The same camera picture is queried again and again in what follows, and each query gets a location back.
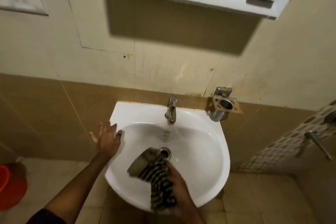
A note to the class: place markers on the person's left thumb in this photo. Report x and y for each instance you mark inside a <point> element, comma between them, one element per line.
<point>118,136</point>

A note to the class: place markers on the person's left hand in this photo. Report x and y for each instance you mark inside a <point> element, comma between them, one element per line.
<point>106,140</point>

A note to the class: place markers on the white ceramic wash basin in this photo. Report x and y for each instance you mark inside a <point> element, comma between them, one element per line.
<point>168,153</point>

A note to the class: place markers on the metal sink drain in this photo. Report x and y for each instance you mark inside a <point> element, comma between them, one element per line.
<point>165,152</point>

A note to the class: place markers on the orange plastic bucket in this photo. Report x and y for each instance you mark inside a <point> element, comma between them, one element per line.
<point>11,185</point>

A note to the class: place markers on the striped cleaning cloth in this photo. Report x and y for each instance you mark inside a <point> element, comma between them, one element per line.
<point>154,176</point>

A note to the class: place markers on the chrome wall tumbler holder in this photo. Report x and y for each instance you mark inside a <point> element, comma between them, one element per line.
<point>223,103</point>

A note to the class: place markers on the person's left forearm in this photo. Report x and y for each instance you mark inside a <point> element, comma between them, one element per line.
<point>76,181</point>

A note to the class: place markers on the dark sleeve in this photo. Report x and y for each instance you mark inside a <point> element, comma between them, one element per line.
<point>39,217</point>

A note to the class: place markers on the chrome basin tap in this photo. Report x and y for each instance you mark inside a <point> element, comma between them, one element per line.
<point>171,111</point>

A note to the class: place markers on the person's right forearm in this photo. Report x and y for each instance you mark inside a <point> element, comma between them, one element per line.
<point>193,216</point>

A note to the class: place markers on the person's right hand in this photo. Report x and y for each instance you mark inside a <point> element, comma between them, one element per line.
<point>179,192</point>

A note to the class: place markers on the person's left little finger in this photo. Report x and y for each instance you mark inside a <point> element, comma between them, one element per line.
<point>93,137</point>

